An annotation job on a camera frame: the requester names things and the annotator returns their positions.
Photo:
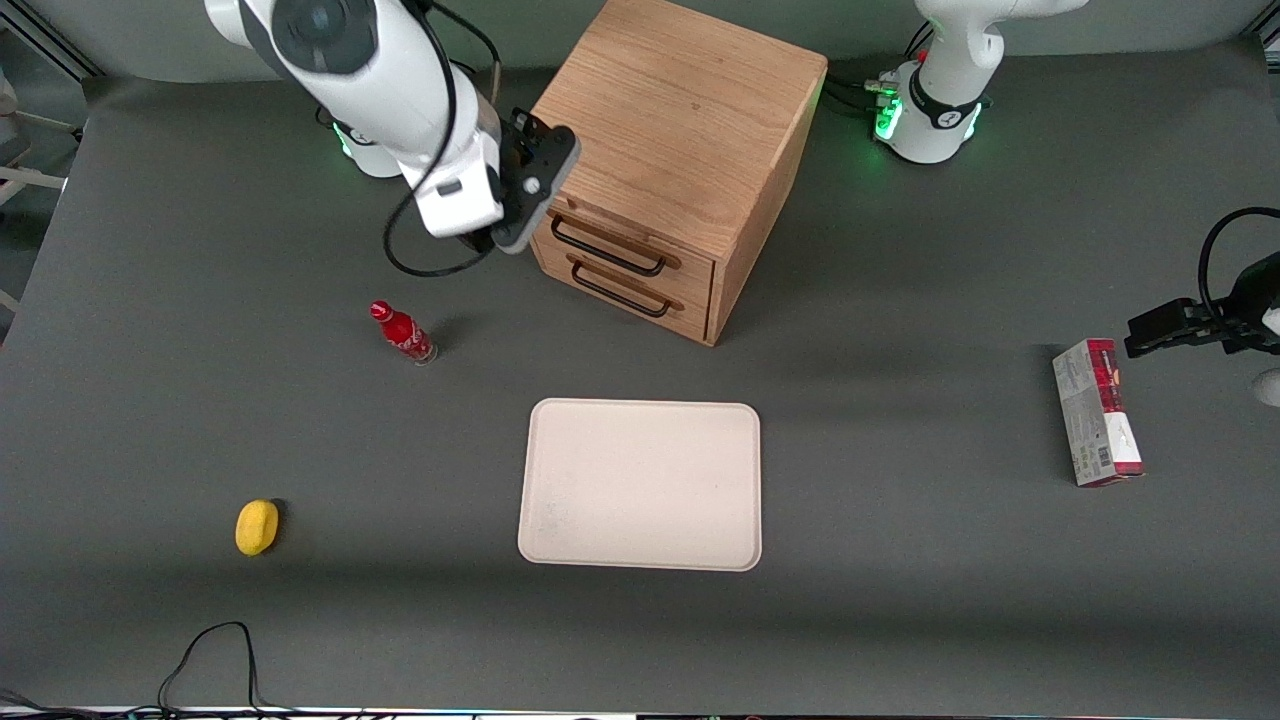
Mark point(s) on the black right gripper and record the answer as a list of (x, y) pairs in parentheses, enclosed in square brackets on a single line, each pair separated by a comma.
[(512, 156)]

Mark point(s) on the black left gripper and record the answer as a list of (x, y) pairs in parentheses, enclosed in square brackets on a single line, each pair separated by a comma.
[(1243, 312)]

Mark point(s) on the wooden drawer with long recess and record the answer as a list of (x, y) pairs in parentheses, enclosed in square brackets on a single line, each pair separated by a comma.
[(690, 272)]

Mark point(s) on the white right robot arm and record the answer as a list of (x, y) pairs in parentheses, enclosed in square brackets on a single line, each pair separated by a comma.
[(380, 70)]

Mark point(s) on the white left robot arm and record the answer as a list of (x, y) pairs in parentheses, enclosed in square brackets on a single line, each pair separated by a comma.
[(950, 90)]

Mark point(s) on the wooden drawer cabinet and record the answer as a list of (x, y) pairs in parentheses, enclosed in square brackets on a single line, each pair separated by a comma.
[(680, 110)]

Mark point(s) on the red and white carton box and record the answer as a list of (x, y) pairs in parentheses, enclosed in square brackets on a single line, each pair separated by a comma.
[(1095, 415)]

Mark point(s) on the red soda bottle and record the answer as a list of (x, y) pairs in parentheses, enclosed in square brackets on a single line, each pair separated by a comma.
[(405, 335)]

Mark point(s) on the beige plastic tray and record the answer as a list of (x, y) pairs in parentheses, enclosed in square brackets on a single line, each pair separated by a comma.
[(640, 485)]

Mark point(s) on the yellow lemon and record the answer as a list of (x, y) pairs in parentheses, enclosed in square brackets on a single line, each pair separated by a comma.
[(256, 527)]

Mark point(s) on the white stand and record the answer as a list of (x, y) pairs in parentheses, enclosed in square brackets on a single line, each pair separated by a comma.
[(25, 178)]

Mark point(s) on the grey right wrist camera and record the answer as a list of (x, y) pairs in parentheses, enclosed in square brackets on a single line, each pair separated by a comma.
[(552, 170)]

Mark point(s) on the aluminium frame profile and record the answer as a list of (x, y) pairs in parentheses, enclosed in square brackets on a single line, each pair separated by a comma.
[(50, 40)]

